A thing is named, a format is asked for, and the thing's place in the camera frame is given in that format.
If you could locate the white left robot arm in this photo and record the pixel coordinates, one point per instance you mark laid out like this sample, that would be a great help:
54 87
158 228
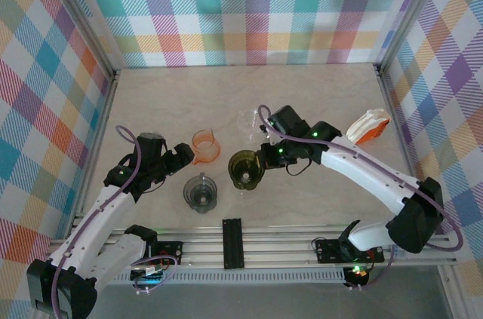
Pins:
105 228

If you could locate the aluminium table side rail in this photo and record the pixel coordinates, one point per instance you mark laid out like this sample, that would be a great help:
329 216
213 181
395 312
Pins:
396 126
102 138

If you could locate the green lit circuit board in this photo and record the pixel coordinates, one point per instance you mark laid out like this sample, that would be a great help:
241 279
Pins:
147 275

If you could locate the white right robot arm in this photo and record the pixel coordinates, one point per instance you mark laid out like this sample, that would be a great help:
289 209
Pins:
362 168

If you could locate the aluminium frame post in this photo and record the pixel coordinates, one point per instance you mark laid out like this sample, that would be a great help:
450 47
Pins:
411 13
81 19

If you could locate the clear plastic dripper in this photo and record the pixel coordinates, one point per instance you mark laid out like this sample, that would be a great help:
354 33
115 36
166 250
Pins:
249 119

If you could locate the green transparent dripper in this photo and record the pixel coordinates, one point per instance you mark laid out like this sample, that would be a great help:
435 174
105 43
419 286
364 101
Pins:
241 168

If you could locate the grey transparent dripper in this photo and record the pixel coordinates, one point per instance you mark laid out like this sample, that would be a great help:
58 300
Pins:
200 194

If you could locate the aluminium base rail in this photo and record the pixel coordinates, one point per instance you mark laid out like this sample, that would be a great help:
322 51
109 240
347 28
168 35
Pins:
283 247

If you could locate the black rail bracket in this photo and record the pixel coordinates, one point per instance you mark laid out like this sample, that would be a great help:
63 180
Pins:
232 243

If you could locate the orange transparent pitcher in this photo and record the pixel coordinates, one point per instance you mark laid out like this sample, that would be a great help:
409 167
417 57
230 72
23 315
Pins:
205 153

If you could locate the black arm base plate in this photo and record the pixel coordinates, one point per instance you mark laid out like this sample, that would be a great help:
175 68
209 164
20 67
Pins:
170 251
328 253

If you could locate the orange white filter box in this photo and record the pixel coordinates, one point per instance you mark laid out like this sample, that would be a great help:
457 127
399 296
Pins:
371 126

